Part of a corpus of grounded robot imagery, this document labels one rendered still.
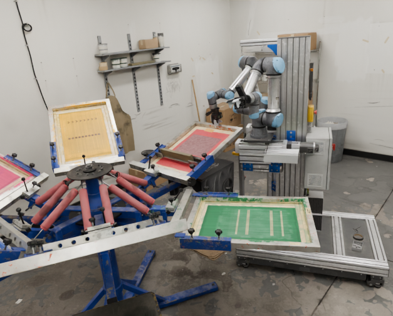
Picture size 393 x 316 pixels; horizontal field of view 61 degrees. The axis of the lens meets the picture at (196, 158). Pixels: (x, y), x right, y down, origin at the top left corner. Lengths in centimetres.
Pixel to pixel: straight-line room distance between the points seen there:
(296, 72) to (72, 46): 278
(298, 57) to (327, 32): 313
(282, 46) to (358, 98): 321
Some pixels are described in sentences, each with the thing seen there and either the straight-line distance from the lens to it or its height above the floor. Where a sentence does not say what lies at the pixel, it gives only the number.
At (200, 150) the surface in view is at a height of 114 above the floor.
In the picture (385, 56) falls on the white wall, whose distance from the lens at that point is 576.
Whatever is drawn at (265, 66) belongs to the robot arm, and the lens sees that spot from 269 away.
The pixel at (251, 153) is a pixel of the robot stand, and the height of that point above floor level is 113.
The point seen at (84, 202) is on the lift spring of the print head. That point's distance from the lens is 217.
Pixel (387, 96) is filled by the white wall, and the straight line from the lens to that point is 582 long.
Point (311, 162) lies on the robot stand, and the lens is 303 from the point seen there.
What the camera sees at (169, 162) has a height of 107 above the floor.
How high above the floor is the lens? 213
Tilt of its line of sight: 21 degrees down
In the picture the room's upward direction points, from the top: 5 degrees counter-clockwise
